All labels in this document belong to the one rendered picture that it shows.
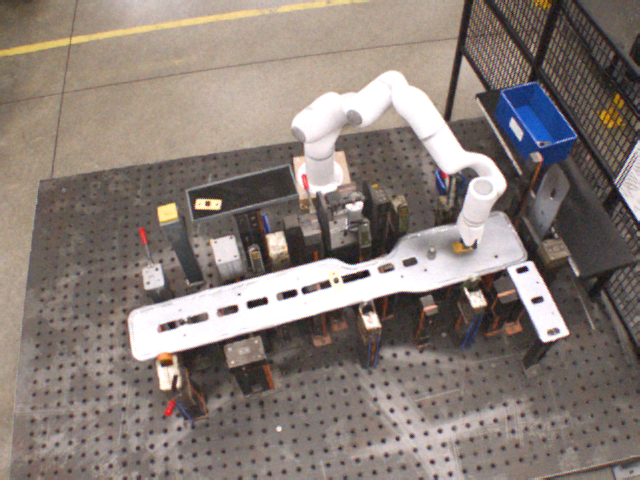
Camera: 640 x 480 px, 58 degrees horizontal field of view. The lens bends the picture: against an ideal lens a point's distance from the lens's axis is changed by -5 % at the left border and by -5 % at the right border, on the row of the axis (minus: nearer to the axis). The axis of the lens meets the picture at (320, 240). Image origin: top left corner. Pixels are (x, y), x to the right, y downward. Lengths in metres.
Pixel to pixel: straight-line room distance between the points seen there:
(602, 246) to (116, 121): 3.03
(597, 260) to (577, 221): 0.16
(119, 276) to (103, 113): 1.86
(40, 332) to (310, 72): 2.48
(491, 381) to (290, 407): 0.73
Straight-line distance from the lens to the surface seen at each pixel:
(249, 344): 1.95
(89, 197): 2.85
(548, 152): 2.34
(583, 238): 2.26
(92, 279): 2.60
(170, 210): 2.09
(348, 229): 2.14
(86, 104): 4.34
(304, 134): 2.21
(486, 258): 2.15
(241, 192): 2.08
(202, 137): 3.86
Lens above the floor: 2.81
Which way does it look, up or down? 58 degrees down
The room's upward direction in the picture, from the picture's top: 4 degrees counter-clockwise
